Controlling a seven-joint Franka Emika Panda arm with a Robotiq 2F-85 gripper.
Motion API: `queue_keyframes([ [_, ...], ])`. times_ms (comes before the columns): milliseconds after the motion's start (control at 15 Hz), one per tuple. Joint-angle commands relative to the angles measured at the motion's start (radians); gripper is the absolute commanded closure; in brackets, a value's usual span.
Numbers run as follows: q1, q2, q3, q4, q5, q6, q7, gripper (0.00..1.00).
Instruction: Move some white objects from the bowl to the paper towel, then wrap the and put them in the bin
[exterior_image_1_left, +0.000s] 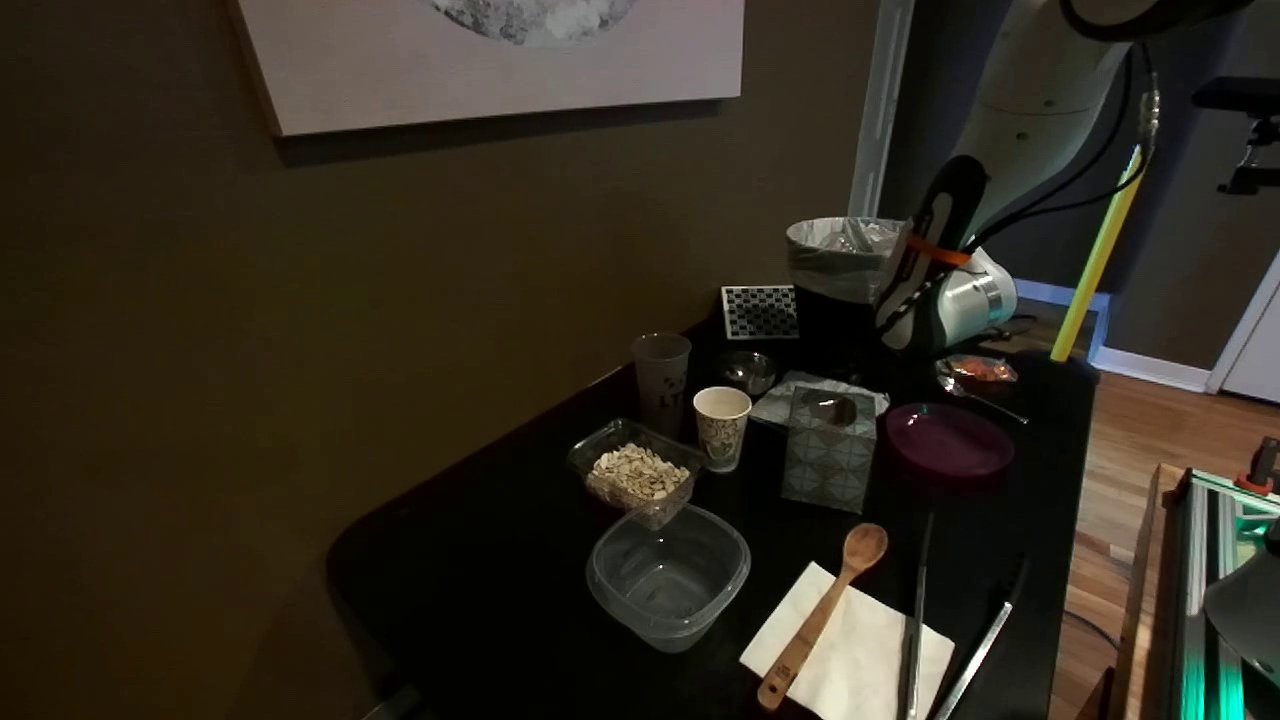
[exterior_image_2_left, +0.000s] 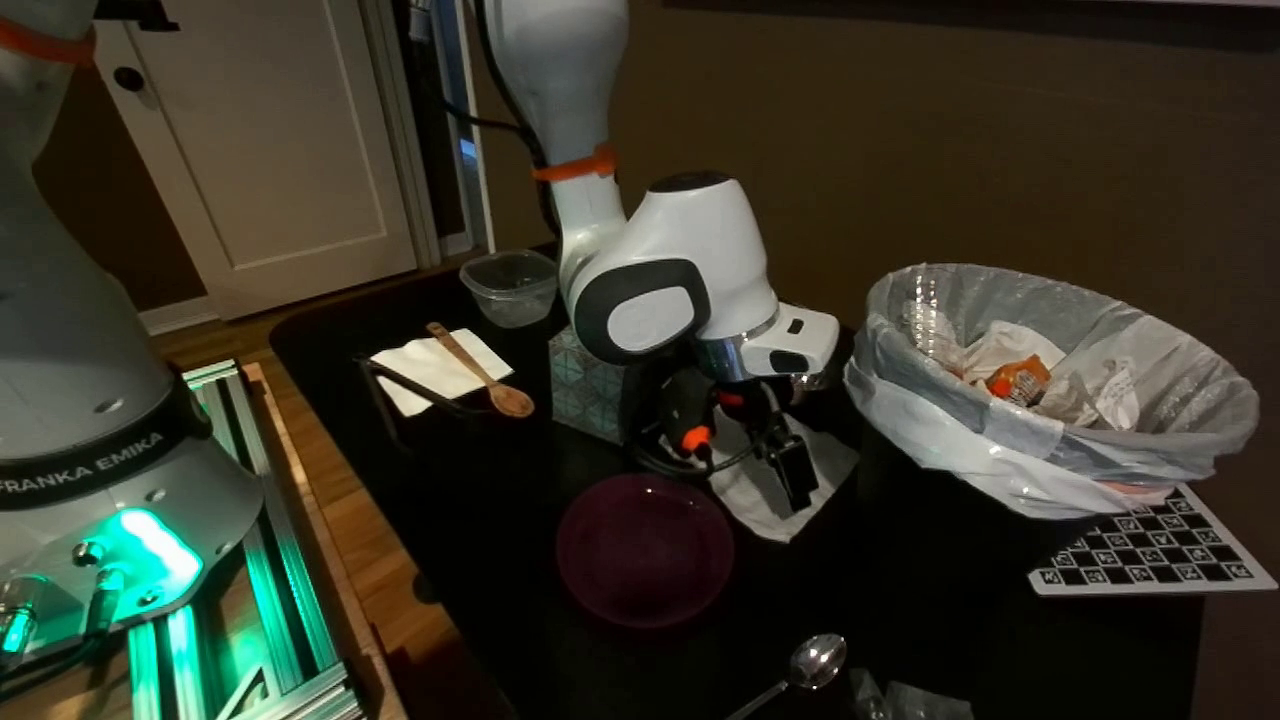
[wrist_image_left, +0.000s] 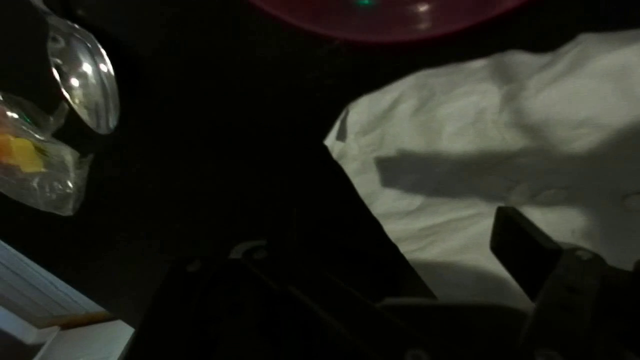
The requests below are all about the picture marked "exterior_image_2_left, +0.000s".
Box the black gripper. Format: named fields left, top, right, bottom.
left=699, top=375, right=823, bottom=514

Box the white paper towel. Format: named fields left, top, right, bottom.
left=703, top=413, right=864, bottom=548

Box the trash bin with white bag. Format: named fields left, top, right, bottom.
left=839, top=260, right=1264, bottom=522

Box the purple plate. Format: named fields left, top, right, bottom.
left=552, top=471, right=739, bottom=630

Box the metal spoon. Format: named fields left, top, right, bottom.
left=725, top=630, right=854, bottom=720

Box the orange wrapper trash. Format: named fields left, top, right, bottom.
left=979, top=350, right=1056, bottom=407

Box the clear plastic wrapper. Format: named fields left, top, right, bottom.
left=846, top=667, right=979, bottom=720

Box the wooden spoon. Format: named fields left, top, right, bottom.
left=424, top=320, right=541, bottom=424

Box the crumpled plastic trash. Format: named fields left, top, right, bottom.
left=1046, top=355, right=1143, bottom=431

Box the empty clear plastic container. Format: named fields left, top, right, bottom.
left=457, top=248, right=564, bottom=332

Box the white napkin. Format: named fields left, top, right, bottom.
left=363, top=324, right=518, bottom=420

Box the checkerboard calibration board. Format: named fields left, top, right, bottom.
left=1025, top=485, right=1280, bottom=599

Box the black stick utensil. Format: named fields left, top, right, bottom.
left=363, top=355, right=457, bottom=413

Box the white door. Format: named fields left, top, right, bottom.
left=87, top=0, right=448, bottom=324

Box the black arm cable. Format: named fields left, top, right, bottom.
left=478, top=0, right=573, bottom=250

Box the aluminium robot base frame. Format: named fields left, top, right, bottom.
left=0, top=355, right=370, bottom=720

